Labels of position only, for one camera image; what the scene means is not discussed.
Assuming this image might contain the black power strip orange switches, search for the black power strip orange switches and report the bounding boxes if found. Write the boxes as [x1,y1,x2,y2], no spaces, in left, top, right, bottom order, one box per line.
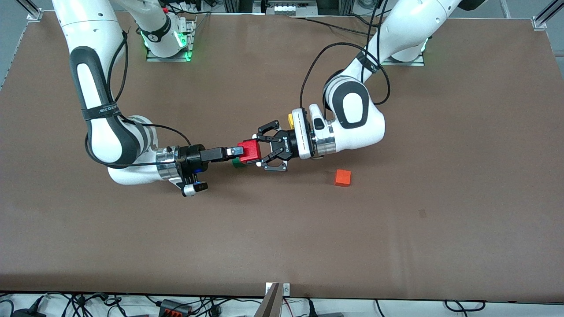
[159,299,193,317]

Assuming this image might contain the black cable on table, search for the black cable on table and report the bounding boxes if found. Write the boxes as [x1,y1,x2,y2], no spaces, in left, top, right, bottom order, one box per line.
[304,17,373,37]

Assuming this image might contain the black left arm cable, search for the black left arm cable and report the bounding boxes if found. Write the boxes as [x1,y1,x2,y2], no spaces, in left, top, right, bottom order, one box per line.
[300,0,391,110]

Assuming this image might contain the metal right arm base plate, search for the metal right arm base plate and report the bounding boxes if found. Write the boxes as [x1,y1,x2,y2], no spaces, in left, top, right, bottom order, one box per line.
[146,20,195,62]

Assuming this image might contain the grey device white connectors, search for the grey device white connectors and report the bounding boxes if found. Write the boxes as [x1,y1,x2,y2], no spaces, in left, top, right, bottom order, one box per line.
[263,0,319,17]

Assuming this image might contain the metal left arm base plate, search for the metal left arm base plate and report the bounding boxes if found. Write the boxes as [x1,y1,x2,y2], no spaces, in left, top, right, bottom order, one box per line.
[381,37,426,67]

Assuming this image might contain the red wooden cube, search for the red wooden cube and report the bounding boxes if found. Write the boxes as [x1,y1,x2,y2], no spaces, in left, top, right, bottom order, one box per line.
[237,140,262,165]

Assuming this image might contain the aluminium diagonal strut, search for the aluminium diagonal strut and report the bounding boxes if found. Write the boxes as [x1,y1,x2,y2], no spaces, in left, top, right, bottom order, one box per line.
[15,0,42,18]

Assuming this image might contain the black looped floor cable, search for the black looped floor cable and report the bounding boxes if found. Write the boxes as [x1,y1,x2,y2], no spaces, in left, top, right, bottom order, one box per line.
[444,300,486,312]

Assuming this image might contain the black cable bundle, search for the black cable bundle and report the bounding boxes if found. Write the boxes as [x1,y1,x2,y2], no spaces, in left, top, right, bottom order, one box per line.
[44,293,265,317]

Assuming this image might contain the grey metal camera post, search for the grey metal camera post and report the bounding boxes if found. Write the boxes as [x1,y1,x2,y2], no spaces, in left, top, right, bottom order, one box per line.
[255,283,282,317]

